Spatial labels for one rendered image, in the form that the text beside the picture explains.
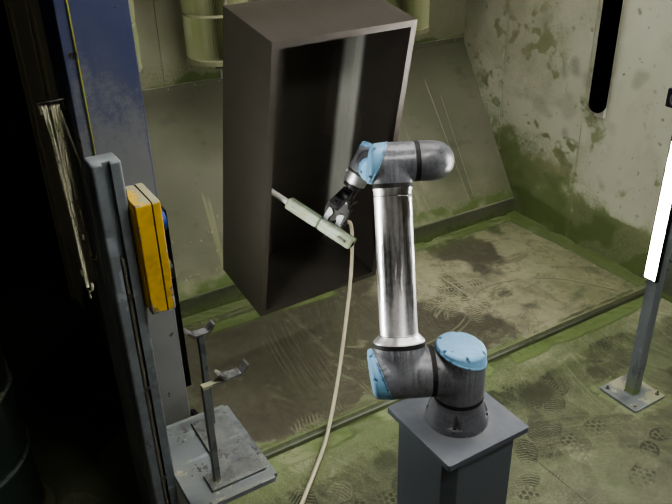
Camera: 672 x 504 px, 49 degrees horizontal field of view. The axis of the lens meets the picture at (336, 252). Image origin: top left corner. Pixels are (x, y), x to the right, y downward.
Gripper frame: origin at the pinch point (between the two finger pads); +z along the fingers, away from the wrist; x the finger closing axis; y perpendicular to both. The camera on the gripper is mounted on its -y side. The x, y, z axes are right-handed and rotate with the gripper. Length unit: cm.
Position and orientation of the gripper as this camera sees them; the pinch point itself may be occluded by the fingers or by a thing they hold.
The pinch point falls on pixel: (328, 228)
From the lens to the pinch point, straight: 286.5
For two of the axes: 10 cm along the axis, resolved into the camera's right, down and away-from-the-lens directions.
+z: -4.4, 8.3, 3.3
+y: 3.6, -1.7, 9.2
